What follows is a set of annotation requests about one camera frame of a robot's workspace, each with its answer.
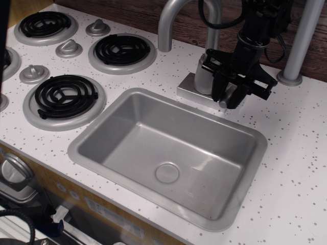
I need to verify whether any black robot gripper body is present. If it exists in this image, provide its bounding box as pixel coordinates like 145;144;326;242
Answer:
202;31;277;100

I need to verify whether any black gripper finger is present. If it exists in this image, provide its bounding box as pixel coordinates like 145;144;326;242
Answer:
227;85;249;109
211;72;229;102

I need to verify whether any silver faucet lever handle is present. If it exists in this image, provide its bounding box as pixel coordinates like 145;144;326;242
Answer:
219;84;237;109

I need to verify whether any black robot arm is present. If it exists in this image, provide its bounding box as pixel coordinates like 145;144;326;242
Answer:
198;1;293;109

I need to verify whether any silver vertical support pole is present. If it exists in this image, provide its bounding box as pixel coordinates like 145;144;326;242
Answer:
276;0;325;87

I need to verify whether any silver toy faucet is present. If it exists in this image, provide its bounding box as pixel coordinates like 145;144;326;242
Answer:
158;1;227;112

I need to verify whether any grey plastic sink basin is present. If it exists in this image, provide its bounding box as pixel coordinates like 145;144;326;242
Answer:
67;88;267;232

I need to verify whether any back right stove burner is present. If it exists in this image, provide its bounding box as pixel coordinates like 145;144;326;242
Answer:
88;34;156;75

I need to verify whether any stove burner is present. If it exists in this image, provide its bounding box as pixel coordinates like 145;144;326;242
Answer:
3;47;21;81
88;34;156;75
14;11;78;46
22;75;106;132

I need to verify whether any silver stove knob top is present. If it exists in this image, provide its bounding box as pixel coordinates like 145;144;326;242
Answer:
85;19;110;37

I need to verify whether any silver stove knob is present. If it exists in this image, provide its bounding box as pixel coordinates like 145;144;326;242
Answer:
19;65;50;85
55;39;83;59
85;19;110;37

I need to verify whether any silver stove knob middle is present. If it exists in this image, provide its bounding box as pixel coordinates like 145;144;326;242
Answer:
55;39;83;59

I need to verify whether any front right stove burner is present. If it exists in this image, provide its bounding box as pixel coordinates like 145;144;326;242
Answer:
22;75;106;132

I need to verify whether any back left stove burner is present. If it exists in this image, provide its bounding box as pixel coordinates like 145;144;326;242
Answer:
14;11;78;46

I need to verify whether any silver stove knob lower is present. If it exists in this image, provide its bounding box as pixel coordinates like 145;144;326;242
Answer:
19;65;50;85

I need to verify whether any front left stove burner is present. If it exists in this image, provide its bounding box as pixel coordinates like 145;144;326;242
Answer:
3;47;21;81

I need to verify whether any silver stove knob edge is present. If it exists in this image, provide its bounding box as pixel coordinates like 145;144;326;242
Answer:
0;93;9;112

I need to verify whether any silver oven dial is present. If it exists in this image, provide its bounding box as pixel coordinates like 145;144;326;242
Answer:
1;153;34;191

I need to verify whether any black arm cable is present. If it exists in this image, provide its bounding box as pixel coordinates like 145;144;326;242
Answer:
198;0;246;29

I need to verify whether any silver oven door handle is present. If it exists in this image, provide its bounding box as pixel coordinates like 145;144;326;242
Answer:
1;182;42;207

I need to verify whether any black cable lower left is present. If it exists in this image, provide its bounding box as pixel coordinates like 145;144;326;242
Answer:
0;208;39;242

